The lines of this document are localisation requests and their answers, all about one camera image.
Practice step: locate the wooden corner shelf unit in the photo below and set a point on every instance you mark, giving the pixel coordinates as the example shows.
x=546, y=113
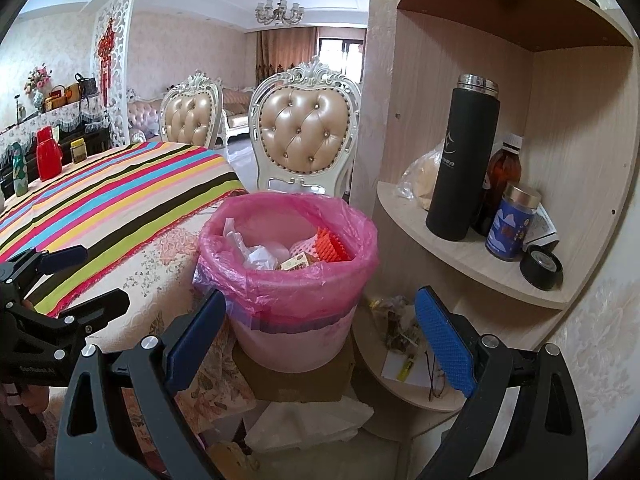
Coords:
x=565, y=135

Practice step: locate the tufted cream armchair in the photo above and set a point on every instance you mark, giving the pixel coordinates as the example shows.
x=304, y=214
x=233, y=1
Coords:
x=145, y=115

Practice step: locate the balcony window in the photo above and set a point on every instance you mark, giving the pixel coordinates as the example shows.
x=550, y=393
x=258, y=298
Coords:
x=340, y=60

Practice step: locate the person's left hand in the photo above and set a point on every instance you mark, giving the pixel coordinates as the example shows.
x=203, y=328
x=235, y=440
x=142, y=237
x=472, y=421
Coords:
x=32, y=400

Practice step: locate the white plastic sheet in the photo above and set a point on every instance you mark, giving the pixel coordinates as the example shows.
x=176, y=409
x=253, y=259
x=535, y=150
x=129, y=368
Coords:
x=310, y=425

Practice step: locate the small yellow carton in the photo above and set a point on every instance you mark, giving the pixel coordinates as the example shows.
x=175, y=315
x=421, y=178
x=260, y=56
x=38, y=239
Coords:
x=295, y=261

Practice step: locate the pink bin liner bag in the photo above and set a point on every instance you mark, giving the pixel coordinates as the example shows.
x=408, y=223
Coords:
x=300, y=285

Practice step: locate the blue white vase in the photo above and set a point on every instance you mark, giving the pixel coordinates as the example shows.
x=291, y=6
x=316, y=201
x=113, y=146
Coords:
x=38, y=99

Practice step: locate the red thermos jug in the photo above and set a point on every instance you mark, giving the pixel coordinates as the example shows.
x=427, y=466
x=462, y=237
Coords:
x=49, y=157

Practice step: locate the cream carved sofa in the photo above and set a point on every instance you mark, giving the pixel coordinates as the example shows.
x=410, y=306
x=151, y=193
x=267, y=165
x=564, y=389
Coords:
x=237, y=115

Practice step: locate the pink flower bouquet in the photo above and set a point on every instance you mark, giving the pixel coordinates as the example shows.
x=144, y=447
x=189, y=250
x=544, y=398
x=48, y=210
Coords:
x=39, y=77

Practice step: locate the blue jar gold lid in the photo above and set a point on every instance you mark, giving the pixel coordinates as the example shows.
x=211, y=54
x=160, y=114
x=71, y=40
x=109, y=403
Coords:
x=510, y=230

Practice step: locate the floral beige tablecloth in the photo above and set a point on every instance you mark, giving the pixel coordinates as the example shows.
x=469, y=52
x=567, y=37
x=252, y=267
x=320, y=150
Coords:
x=165, y=265

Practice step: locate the white lace cover cloth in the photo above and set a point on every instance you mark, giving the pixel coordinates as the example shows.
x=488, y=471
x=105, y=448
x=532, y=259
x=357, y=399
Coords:
x=65, y=115

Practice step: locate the pink and orange foam net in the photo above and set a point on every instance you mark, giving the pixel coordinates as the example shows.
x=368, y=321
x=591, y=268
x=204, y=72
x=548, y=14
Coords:
x=332, y=249

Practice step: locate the crystal chandelier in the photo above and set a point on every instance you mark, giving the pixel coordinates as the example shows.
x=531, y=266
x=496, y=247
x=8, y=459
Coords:
x=280, y=10

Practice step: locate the brown glass bottle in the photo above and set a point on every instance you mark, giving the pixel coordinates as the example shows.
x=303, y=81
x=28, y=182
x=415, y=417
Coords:
x=505, y=170

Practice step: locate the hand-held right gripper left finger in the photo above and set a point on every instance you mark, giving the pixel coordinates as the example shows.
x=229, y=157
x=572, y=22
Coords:
x=197, y=345

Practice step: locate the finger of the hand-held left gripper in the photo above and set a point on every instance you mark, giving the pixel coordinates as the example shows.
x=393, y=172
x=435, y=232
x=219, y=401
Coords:
x=65, y=257
x=100, y=310

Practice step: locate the folded white leaflet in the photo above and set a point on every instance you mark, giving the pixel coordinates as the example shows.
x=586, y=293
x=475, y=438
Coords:
x=545, y=225

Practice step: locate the green snack bag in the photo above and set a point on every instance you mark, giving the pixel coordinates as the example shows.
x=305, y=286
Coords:
x=21, y=170

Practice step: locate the patterned brown curtain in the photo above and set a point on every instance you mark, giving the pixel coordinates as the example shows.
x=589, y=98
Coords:
x=285, y=55

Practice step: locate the striped colourful tablecloth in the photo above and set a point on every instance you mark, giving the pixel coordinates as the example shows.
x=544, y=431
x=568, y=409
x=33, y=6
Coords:
x=125, y=195

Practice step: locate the white plastic bag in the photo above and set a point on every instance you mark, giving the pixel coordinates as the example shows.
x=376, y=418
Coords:
x=235, y=235

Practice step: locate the red knot ornament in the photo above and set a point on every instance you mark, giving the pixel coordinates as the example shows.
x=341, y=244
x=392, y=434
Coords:
x=106, y=55

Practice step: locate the black tape roll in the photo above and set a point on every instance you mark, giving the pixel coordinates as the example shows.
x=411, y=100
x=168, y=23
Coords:
x=540, y=270

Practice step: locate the white trash bin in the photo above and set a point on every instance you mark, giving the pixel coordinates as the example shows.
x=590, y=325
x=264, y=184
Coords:
x=290, y=345

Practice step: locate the clear bag of bread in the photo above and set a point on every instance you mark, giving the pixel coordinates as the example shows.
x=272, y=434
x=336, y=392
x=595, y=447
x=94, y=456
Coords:
x=422, y=180

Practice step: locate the twisted white tissue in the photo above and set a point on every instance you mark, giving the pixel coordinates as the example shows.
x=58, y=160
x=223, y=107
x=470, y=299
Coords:
x=260, y=257

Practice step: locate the bag of dried herbs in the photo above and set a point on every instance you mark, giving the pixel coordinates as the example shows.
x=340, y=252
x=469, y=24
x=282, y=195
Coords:
x=400, y=325

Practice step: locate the white paper sheet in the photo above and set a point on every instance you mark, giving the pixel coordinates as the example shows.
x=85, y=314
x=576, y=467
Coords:
x=420, y=372

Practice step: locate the white lattice screen panel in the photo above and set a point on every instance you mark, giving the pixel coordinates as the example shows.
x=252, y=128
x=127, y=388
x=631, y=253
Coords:
x=122, y=60

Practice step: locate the red gift box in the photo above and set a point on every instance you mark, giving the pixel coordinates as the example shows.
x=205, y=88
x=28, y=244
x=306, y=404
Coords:
x=54, y=100

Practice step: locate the beige tufted dining chair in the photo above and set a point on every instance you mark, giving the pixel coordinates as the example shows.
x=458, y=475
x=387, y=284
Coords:
x=305, y=130
x=192, y=120

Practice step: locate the black thermos bottle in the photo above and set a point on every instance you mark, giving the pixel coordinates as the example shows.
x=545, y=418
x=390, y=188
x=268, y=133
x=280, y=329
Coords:
x=462, y=170

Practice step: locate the yellow lid glass jar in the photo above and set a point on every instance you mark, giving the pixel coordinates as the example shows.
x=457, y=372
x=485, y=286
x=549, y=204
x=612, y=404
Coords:
x=78, y=152

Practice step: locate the yellow lighter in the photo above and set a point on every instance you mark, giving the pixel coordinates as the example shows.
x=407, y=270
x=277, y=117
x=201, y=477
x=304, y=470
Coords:
x=406, y=367

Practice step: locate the flat cardboard piece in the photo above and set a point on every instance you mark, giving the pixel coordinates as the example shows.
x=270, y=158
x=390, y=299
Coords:
x=295, y=385

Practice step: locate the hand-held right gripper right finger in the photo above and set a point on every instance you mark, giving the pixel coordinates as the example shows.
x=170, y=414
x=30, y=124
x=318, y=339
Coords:
x=445, y=340

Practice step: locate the black piano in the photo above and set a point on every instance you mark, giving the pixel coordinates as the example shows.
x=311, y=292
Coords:
x=95, y=137

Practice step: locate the black handbag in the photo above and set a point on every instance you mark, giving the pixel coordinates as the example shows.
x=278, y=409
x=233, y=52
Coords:
x=86, y=85

